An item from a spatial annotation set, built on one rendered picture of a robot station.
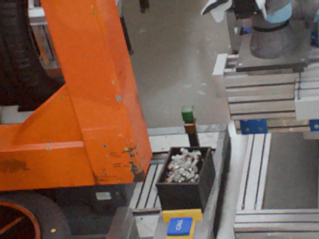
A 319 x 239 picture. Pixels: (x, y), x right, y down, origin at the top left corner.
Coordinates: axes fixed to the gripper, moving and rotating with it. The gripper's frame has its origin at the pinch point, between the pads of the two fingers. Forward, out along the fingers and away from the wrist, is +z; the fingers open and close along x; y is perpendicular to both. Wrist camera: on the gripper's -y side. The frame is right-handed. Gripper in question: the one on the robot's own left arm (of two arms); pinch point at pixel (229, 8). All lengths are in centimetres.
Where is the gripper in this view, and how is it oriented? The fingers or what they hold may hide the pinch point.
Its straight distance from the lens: 193.8
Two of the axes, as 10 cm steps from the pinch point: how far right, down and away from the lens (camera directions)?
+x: -8.8, 0.3, 4.8
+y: 2.8, 8.4, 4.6
